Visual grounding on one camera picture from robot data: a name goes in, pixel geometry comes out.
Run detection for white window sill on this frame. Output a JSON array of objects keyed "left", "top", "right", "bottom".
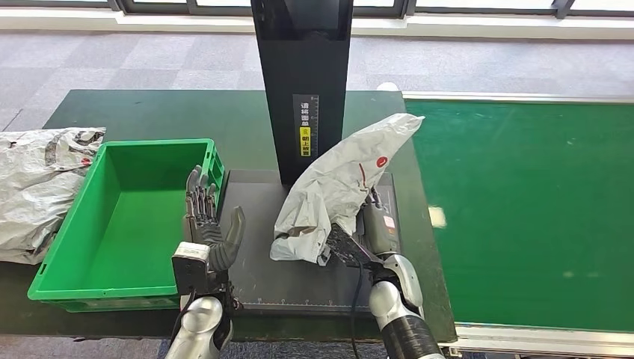
[{"left": 0, "top": 7, "right": 634, "bottom": 42}]

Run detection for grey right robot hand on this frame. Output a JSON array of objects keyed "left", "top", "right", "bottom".
[{"left": 354, "top": 187, "right": 401, "bottom": 259}]

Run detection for grey parcel bag red print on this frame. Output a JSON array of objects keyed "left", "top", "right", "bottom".
[{"left": 269, "top": 112, "right": 426, "bottom": 266}]

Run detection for dark green table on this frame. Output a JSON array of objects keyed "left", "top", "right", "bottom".
[{"left": 0, "top": 89, "right": 458, "bottom": 343}]

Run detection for green conveyor belt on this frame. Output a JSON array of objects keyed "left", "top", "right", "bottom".
[{"left": 404, "top": 99, "right": 634, "bottom": 333}]

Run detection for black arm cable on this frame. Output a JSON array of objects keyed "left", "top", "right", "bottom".
[
  {"left": 170, "top": 292, "right": 197, "bottom": 343},
  {"left": 349, "top": 257, "right": 366, "bottom": 359}
]

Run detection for aluminium conveyor frame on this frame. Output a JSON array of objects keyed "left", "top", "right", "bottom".
[{"left": 401, "top": 91, "right": 634, "bottom": 359}]

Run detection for black yellow ruler label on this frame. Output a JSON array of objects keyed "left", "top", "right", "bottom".
[{"left": 292, "top": 93, "right": 320, "bottom": 159}]

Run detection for crumpled grey parcel bag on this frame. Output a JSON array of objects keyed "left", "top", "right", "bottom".
[{"left": 0, "top": 127, "right": 108, "bottom": 265}]

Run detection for green plastic crate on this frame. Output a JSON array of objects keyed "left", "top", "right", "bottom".
[{"left": 27, "top": 138, "right": 227, "bottom": 313}]

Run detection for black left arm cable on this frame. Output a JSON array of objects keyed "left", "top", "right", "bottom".
[{"left": 170, "top": 292, "right": 197, "bottom": 343}]

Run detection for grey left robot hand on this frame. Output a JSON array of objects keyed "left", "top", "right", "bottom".
[{"left": 184, "top": 165, "right": 247, "bottom": 272}]

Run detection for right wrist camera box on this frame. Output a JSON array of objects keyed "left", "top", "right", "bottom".
[{"left": 324, "top": 223, "right": 385, "bottom": 272}]

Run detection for black inbound scanning machine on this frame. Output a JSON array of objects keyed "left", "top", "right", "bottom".
[{"left": 230, "top": 0, "right": 403, "bottom": 316}]

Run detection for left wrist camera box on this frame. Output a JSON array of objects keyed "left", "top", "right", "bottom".
[{"left": 171, "top": 242, "right": 213, "bottom": 295}]

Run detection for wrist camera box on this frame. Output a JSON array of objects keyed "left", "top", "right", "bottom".
[
  {"left": 324, "top": 223, "right": 385, "bottom": 272},
  {"left": 171, "top": 242, "right": 213, "bottom": 295}
]

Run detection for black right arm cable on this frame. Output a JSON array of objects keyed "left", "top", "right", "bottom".
[{"left": 349, "top": 257, "right": 366, "bottom": 359}]

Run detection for dark window frame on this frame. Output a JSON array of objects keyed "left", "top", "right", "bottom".
[{"left": 0, "top": 0, "right": 634, "bottom": 21}]

